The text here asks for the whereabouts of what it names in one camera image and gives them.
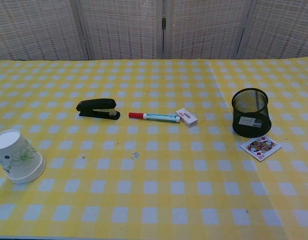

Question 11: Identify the white floral paper cup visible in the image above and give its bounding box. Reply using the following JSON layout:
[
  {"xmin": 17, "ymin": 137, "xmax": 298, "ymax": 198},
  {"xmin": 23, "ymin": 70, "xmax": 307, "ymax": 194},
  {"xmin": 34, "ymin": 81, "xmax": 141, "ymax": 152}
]
[
  {"xmin": 6, "ymin": 159, "xmax": 47, "ymax": 185},
  {"xmin": 0, "ymin": 129, "xmax": 45, "ymax": 182}
]

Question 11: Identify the red capped whiteboard marker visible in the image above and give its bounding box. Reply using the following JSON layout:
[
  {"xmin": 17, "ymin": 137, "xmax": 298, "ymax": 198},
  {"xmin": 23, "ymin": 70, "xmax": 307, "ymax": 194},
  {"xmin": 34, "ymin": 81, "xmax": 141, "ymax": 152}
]
[{"xmin": 128, "ymin": 112, "xmax": 181, "ymax": 124}]

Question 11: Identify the white eraser box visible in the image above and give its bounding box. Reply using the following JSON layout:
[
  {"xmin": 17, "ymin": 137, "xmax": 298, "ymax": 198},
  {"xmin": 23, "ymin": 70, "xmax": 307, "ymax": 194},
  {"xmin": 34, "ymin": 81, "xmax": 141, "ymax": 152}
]
[{"xmin": 175, "ymin": 107, "xmax": 199, "ymax": 129}]

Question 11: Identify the black stapler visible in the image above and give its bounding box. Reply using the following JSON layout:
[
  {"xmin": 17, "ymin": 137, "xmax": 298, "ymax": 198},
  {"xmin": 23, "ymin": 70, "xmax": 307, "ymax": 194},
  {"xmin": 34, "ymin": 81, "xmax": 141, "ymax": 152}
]
[{"xmin": 75, "ymin": 98, "xmax": 121, "ymax": 121}]

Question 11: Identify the yellow white checkered tablecloth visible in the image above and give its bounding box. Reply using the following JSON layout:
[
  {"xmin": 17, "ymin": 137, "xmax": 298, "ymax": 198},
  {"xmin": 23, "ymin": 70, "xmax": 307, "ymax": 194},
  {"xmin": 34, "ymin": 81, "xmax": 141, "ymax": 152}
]
[
  {"xmin": 208, "ymin": 56, "xmax": 308, "ymax": 240},
  {"xmin": 0, "ymin": 58, "xmax": 270, "ymax": 240}
]

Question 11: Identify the black mesh pen holder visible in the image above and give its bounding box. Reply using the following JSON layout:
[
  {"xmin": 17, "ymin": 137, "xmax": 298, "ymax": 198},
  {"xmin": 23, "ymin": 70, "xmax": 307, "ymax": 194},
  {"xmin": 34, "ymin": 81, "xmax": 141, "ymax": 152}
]
[{"xmin": 231, "ymin": 87, "xmax": 272, "ymax": 139}]

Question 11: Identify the woven folding screen panel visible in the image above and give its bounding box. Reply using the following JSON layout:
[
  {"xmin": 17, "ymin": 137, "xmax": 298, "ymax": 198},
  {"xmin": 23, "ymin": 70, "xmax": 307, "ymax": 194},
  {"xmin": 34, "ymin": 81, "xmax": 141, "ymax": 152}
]
[
  {"xmin": 75, "ymin": 0, "xmax": 166, "ymax": 61},
  {"xmin": 0, "ymin": 0, "xmax": 91, "ymax": 63},
  {"xmin": 235, "ymin": 0, "xmax": 308, "ymax": 60},
  {"xmin": 163, "ymin": 0, "xmax": 252, "ymax": 60}
]

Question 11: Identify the queen playing card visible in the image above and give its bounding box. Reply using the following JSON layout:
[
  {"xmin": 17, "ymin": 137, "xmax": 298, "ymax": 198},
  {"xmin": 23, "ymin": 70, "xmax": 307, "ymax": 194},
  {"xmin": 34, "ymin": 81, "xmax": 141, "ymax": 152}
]
[{"xmin": 239, "ymin": 136, "xmax": 282, "ymax": 162}]

